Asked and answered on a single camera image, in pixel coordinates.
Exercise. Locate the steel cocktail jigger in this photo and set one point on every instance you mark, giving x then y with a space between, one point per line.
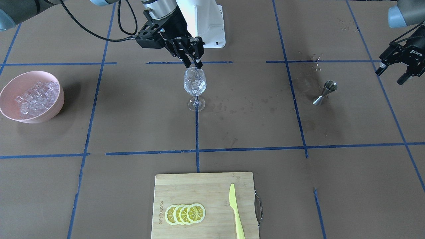
329 87

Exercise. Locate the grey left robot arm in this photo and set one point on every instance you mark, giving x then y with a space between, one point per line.
406 13

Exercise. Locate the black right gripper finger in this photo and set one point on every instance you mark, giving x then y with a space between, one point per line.
196 49
182 54

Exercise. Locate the pile of ice cubes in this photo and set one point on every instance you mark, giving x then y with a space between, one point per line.
37 99

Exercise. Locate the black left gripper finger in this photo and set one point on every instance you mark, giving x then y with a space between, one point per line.
390 56
411 71

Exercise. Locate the bamboo cutting board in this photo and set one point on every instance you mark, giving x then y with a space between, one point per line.
212 191

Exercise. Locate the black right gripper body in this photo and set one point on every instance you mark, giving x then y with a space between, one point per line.
177 31

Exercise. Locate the pink bowl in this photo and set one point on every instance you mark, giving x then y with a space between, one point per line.
18 85

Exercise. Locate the clear wine glass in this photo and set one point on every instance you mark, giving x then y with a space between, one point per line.
195 84

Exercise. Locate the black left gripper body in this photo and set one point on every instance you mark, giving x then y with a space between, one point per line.
412 53

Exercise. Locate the yellow plastic knife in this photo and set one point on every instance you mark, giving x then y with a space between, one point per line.
233 204

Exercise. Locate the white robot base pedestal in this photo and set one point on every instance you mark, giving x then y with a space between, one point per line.
204 19

